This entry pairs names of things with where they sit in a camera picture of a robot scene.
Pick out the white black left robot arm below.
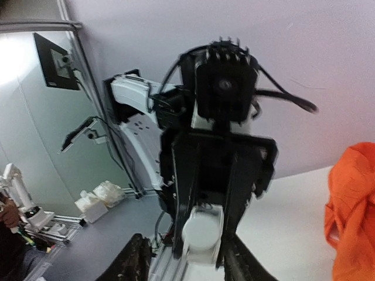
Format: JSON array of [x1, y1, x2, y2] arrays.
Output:
[[104, 70, 278, 266]]

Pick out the person in background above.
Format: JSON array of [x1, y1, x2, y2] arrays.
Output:
[[0, 193, 45, 281]]

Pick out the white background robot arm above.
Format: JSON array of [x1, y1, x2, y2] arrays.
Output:
[[1, 163, 55, 232]]

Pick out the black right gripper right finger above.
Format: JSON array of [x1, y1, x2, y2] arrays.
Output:
[[224, 234, 277, 281]]

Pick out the wall mounted black monitor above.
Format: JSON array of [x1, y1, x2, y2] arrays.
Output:
[[33, 33, 80, 91]]

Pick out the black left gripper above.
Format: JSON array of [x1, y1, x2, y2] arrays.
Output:
[[160, 129, 278, 269]]

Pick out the clear nail polish bottle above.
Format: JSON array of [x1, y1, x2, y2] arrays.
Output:
[[182, 203, 224, 265]]

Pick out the white plastic bags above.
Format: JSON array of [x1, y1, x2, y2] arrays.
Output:
[[74, 181, 126, 224]]

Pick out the orange sweatshirt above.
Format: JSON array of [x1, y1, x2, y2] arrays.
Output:
[[324, 142, 374, 280]]

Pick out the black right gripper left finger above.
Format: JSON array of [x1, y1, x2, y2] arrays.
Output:
[[96, 233, 152, 281]]

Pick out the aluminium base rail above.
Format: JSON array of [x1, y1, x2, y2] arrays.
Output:
[[148, 222, 191, 281]]

